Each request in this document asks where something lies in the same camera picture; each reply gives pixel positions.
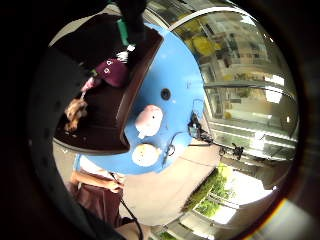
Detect pink and white plush toy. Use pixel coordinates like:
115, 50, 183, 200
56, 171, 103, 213
134, 104, 165, 140

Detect the person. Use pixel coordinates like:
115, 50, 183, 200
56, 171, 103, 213
65, 155, 127, 229

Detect yellow object behind glass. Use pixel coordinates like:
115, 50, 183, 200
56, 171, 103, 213
192, 35, 216, 57

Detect black table grommet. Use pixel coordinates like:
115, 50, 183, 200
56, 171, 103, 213
160, 88, 172, 101

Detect black cable on table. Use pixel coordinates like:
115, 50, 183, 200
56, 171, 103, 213
161, 131, 188, 167

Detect black camera device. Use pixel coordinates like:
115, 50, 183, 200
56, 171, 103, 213
187, 112, 215, 145

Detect white round plush toy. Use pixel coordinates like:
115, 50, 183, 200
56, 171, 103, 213
131, 143, 162, 168

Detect maroon cap plush toy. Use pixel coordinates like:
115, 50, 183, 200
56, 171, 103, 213
95, 58, 130, 88

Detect dark brown box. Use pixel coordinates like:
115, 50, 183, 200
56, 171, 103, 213
53, 13, 165, 156

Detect green plants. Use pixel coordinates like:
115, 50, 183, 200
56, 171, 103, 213
182, 163, 238, 218

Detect brown plush toy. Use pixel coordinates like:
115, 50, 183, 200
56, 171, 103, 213
64, 98, 89, 133

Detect small pink toy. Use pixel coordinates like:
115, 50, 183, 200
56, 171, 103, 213
80, 77, 102, 94

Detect small black tripod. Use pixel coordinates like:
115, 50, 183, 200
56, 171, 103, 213
231, 142, 245, 160

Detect black glove cable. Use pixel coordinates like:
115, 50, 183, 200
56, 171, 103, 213
109, 171, 145, 240

